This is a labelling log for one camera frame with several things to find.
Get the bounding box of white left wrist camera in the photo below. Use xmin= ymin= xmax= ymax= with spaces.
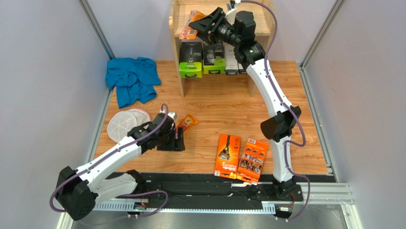
xmin=160 ymin=110 xmax=178 ymax=122

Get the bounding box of white Harry's razor box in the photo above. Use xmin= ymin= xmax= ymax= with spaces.
xmin=238 ymin=63 xmax=247 ymax=74

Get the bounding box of green black razor box right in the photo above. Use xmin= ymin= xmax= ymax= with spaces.
xmin=203 ymin=41 xmax=225 ymax=74

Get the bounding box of tall white razor box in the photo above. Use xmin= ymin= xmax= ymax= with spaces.
xmin=224 ymin=44 xmax=239 ymax=75

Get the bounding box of orange Gillette Fusion5 razor box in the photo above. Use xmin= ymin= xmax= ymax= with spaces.
xmin=214 ymin=134 xmax=241 ymax=179

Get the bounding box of white round mesh lid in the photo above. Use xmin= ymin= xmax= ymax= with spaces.
xmin=107 ymin=108 xmax=151 ymax=143

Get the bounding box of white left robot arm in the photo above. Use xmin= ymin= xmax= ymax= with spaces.
xmin=50 ymin=110 xmax=184 ymax=221

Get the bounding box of green black razor box left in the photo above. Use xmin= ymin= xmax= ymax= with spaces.
xmin=179 ymin=42 xmax=203 ymax=78

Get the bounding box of long orange Bic razor bag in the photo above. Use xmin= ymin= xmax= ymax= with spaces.
xmin=179 ymin=10 xmax=206 ymax=40

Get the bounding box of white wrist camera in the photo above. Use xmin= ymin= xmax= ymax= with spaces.
xmin=225 ymin=0 xmax=241 ymax=24
xmin=160 ymin=110 xmax=178 ymax=122

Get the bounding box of green black razor box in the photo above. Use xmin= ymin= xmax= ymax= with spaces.
xmin=179 ymin=42 xmax=203 ymax=78
xmin=203 ymin=41 xmax=225 ymax=74

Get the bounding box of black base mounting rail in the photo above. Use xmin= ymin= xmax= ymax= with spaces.
xmin=95 ymin=173 xmax=307 ymax=214

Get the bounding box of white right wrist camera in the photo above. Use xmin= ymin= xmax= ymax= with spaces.
xmin=225 ymin=0 xmax=241 ymax=24

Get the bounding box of orange Gillette cartridge box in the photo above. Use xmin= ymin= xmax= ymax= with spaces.
xmin=236 ymin=138 xmax=268 ymax=185

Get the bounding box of blue crumpled cloth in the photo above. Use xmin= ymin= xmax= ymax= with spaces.
xmin=105 ymin=57 xmax=161 ymax=109

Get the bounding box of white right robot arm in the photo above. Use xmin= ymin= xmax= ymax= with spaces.
xmin=188 ymin=8 xmax=301 ymax=199

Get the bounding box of wooden two-tier shelf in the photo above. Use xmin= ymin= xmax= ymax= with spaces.
xmin=169 ymin=0 xmax=275 ymax=97

